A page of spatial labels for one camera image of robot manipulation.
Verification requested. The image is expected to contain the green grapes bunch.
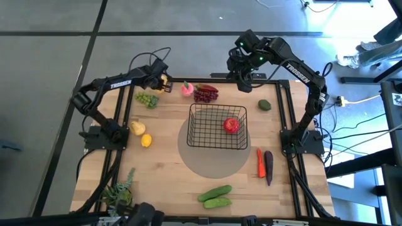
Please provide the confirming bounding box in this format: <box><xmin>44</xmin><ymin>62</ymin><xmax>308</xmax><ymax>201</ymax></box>
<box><xmin>134</xmin><ymin>91</ymin><xmax>160</xmax><ymax>110</ymax></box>

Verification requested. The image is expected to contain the purple eggplant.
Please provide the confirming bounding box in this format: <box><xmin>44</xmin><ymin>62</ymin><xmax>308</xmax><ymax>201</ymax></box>
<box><xmin>264</xmin><ymin>150</ymin><xmax>274</xmax><ymax>186</ymax></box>

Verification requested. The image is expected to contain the yellow pear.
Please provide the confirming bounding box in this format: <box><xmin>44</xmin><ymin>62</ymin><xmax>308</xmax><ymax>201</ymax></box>
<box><xmin>130</xmin><ymin>121</ymin><xmax>146</xmax><ymax>137</ymax></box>

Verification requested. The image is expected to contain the black equipment stand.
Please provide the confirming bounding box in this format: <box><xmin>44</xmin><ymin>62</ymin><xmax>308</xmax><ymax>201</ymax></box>
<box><xmin>379</xmin><ymin>80</ymin><xmax>402</xmax><ymax>226</ymax></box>

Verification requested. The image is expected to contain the red grapes bunch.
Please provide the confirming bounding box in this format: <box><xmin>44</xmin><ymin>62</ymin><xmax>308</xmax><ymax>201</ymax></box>
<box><xmin>193</xmin><ymin>89</ymin><xmax>219</xmax><ymax>104</ymax></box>

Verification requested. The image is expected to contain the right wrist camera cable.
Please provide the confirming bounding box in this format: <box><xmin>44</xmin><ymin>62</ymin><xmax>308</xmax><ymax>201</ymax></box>
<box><xmin>249</xmin><ymin>59</ymin><xmax>285</xmax><ymax>89</ymax></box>

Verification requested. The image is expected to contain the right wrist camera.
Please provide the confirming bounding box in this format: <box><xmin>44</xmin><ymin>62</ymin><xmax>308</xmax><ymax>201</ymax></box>
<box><xmin>234</xmin><ymin>29</ymin><xmax>261</xmax><ymax>53</ymax></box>

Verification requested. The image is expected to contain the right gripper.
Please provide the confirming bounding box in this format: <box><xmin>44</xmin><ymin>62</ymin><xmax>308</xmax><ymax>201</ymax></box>
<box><xmin>226</xmin><ymin>51</ymin><xmax>257</xmax><ymax>94</ymax></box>

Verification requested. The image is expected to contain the person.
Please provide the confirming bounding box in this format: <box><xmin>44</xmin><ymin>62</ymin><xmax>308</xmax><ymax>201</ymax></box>
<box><xmin>335</xmin><ymin>17</ymin><xmax>402</xmax><ymax>69</ymax></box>

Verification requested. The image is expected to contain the pink peach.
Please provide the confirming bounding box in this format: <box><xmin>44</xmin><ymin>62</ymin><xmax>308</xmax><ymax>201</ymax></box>
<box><xmin>180</xmin><ymin>80</ymin><xmax>195</xmax><ymax>97</ymax></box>

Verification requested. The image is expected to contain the green avocado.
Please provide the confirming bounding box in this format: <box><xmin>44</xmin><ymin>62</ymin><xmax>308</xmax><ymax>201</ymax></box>
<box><xmin>258</xmin><ymin>99</ymin><xmax>273</xmax><ymax>112</ymax></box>

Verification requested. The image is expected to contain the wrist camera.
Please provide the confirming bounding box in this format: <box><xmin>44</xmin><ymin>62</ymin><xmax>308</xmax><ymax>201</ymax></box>
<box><xmin>149</xmin><ymin>58</ymin><xmax>170</xmax><ymax>76</ymax></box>
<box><xmin>234</xmin><ymin>29</ymin><xmax>261</xmax><ymax>53</ymax></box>

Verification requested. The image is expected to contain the black wire basket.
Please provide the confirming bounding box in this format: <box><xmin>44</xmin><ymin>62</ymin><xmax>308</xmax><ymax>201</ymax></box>
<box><xmin>187</xmin><ymin>103</ymin><xmax>249</xmax><ymax>151</ymax></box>

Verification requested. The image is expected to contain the black table frame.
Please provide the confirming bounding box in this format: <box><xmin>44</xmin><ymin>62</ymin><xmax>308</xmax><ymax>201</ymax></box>
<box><xmin>75</xmin><ymin>77</ymin><xmax>335</xmax><ymax>220</ymax></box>

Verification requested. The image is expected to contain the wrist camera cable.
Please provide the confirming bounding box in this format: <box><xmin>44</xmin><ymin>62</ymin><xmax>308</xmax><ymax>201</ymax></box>
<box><xmin>128</xmin><ymin>46</ymin><xmax>172</xmax><ymax>73</ymax></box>
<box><xmin>249</xmin><ymin>59</ymin><xmax>285</xmax><ymax>89</ymax></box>

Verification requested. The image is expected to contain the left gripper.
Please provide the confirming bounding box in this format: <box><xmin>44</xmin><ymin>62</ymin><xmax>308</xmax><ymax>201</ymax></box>
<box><xmin>144</xmin><ymin>70</ymin><xmax>174</xmax><ymax>94</ymax></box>

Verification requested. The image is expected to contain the round grey mat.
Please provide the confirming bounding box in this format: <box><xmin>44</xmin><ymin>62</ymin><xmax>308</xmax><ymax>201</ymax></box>
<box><xmin>177</xmin><ymin>109</ymin><xmax>252</xmax><ymax>180</ymax></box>

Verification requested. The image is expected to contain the black floor beam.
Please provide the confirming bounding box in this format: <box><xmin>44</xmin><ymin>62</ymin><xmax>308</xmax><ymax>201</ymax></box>
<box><xmin>326</xmin><ymin>147</ymin><xmax>397</xmax><ymax>179</ymax></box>

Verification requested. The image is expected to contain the short green cucumber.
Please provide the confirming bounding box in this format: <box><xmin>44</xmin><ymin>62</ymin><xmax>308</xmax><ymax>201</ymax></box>
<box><xmin>202</xmin><ymin>197</ymin><xmax>232</xmax><ymax>210</ymax></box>

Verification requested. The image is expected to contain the orange carrot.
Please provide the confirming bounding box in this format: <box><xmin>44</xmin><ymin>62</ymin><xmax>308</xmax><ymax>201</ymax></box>
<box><xmin>256</xmin><ymin>148</ymin><xmax>266</xmax><ymax>179</ymax></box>

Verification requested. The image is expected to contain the black front beam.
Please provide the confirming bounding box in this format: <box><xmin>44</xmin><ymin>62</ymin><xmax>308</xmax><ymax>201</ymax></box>
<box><xmin>0</xmin><ymin>212</ymin><xmax>402</xmax><ymax>226</ymax></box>

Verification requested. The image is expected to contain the long green cucumber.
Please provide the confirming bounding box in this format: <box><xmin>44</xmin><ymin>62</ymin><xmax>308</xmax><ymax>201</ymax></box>
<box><xmin>197</xmin><ymin>185</ymin><xmax>233</xmax><ymax>203</ymax></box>

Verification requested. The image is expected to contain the red chili pepper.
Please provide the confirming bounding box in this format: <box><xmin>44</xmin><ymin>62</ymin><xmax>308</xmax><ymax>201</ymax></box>
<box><xmin>194</xmin><ymin>83</ymin><xmax>219</xmax><ymax>94</ymax></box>

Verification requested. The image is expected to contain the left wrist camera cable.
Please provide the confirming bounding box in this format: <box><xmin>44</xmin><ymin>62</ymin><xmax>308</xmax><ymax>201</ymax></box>
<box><xmin>128</xmin><ymin>46</ymin><xmax>172</xmax><ymax>73</ymax></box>

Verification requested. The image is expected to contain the yellow lemon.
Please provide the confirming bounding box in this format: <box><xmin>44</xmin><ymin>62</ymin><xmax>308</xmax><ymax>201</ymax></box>
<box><xmin>140</xmin><ymin>133</ymin><xmax>153</xmax><ymax>148</ymax></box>

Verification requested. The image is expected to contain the potted succulent plant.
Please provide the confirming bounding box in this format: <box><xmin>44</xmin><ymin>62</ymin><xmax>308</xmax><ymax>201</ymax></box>
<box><xmin>100</xmin><ymin>167</ymin><xmax>136</xmax><ymax>219</ymax></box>

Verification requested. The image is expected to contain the black mount bar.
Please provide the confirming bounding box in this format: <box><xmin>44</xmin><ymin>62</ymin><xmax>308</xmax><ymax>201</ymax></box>
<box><xmin>210</xmin><ymin>72</ymin><xmax>268</xmax><ymax>79</ymax></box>

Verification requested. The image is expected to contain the red apple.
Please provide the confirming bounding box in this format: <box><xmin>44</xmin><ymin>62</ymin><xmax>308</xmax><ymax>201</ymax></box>
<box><xmin>223</xmin><ymin>117</ymin><xmax>241</xmax><ymax>135</ymax></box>

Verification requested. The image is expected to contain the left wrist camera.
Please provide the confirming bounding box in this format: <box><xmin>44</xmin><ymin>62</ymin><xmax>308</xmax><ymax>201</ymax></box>
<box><xmin>149</xmin><ymin>58</ymin><xmax>170</xmax><ymax>76</ymax></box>

